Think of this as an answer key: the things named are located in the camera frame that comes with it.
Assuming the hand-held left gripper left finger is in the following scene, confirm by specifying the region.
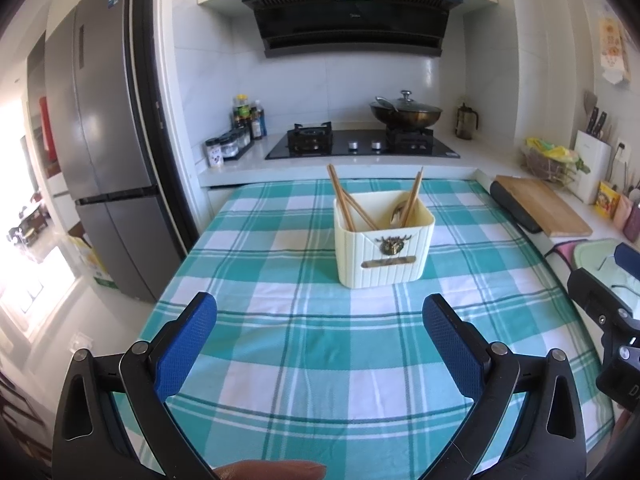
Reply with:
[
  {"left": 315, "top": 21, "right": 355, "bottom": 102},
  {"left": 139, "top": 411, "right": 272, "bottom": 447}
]
[{"left": 52, "top": 291, "right": 219, "bottom": 480}]

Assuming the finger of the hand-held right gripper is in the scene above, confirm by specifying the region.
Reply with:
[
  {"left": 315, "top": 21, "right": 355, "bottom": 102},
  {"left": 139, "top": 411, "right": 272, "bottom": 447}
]
[
  {"left": 614, "top": 241, "right": 640, "bottom": 275},
  {"left": 566, "top": 267, "right": 638, "bottom": 333}
]

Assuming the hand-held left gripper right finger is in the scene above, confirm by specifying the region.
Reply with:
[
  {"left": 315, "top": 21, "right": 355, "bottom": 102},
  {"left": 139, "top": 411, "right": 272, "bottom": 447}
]
[{"left": 421, "top": 294, "right": 587, "bottom": 480}]

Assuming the cream ribbed utensil holder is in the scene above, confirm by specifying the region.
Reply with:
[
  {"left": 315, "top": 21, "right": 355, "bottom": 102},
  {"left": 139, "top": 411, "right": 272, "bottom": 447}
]
[{"left": 333, "top": 189, "right": 436, "bottom": 289}]

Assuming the wooden chopstick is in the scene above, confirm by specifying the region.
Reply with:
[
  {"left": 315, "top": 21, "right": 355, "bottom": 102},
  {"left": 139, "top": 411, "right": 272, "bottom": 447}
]
[
  {"left": 400, "top": 173, "right": 419, "bottom": 224},
  {"left": 335, "top": 172, "right": 381, "bottom": 230},
  {"left": 331, "top": 164, "right": 358, "bottom": 232},
  {"left": 327, "top": 164, "right": 353, "bottom": 232},
  {"left": 404, "top": 166, "right": 425, "bottom": 224}
]

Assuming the light green plastic lid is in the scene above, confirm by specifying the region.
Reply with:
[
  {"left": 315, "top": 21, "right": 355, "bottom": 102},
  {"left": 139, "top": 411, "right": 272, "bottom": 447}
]
[{"left": 572, "top": 239, "right": 640, "bottom": 321}]

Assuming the purple soap dispenser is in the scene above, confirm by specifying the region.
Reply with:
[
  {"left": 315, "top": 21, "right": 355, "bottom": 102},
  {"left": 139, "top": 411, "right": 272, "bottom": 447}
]
[{"left": 624, "top": 200, "right": 640, "bottom": 242}]

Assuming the pink cup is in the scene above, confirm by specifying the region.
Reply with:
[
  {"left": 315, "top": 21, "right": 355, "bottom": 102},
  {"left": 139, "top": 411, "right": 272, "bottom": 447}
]
[{"left": 612, "top": 192, "right": 633, "bottom": 231}]

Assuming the pink cloth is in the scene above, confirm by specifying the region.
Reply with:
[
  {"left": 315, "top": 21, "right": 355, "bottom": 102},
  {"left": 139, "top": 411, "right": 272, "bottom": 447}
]
[{"left": 545, "top": 241, "right": 581, "bottom": 273}]

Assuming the white knife block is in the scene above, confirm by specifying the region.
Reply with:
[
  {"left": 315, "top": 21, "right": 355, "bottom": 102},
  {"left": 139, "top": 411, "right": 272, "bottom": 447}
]
[{"left": 571, "top": 130, "right": 613, "bottom": 205}]

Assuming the wooden cutting board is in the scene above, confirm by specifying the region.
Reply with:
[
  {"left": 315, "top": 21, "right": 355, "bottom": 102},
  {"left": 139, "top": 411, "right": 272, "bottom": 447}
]
[{"left": 494, "top": 175, "right": 594, "bottom": 237}]

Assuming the cardboard box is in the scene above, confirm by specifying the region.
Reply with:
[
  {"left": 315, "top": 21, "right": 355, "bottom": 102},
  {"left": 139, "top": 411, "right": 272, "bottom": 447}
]
[{"left": 67, "top": 232, "right": 118, "bottom": 291}]

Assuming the yellow plastic bag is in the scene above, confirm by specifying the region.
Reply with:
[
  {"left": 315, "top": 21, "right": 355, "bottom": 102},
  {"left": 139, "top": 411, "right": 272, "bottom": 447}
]
[{"left": 524, "top": 137, "right": 581, "bottom": 163}]

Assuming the teal plaid tablecloth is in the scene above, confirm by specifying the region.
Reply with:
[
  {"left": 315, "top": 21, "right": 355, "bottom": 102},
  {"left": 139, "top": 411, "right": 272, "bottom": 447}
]
[{"left": 112, "top": 179, "right": 616, "bottom": 480}]

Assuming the distant wooden table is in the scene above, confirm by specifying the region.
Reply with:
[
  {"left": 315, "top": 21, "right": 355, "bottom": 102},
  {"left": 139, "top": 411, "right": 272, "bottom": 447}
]
[{"left": 5, "top": 200, "right": 51, "bottom": 246}]

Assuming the dark glass jug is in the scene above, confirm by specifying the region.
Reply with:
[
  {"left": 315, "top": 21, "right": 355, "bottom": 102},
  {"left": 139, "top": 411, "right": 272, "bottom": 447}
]
[{"left": 455, "top": 103, "right": 480, "bottom": 140}]

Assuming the black gas cooktop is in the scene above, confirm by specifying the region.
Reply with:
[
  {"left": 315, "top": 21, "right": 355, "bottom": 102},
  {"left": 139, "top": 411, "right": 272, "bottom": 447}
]
[{"left": 265, "top": 121, "right": 461, "bottom": 161}]

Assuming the grey refrigerator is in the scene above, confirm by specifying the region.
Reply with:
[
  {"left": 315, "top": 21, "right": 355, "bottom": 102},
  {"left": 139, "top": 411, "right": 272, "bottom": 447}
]
[{"left": 44, "top": 0, "right": 171, "bottom": 303}]

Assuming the dark wok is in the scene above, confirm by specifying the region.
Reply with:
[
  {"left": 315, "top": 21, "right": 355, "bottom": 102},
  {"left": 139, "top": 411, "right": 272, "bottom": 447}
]
[{"left": 370, "top": 97, "right": 444, "bottom": 131}]

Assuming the yellow-capped sauce bottle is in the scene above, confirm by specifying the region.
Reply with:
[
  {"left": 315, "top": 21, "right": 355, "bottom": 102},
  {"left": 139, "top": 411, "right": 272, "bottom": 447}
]
[{"left": 232, "top": 94, "right": 252, "bottom": 131}]

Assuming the glass wok lid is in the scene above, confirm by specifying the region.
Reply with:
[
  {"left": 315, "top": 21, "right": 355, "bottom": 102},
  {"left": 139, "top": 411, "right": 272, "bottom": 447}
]
[{"left": 377, "top": 90, "right": 443, "bottom": 115}]

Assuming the red hanging ornament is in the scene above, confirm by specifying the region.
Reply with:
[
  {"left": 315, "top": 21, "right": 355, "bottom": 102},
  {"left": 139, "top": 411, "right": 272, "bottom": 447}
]
[{"left": 39, "top": 96, "right": 53, "bottom": 153}]

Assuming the black range hood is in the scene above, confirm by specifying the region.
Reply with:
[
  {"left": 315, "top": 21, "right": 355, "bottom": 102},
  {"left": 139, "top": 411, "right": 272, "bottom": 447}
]
[{"left": 241, "top": 0, "right": 463, "bottom": 58}]

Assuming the wire basket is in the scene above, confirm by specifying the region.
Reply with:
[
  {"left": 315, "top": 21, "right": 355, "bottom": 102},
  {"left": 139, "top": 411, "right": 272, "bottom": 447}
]
[{"left": 522, "top": 142, "right": 581, "bottom": 183}]

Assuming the yellow printed wall hanging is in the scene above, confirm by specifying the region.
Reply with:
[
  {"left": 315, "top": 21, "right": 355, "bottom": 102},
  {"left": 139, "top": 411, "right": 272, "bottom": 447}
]
[{"left": 598, "top": 16, "right": 632, "bottom": 86}]

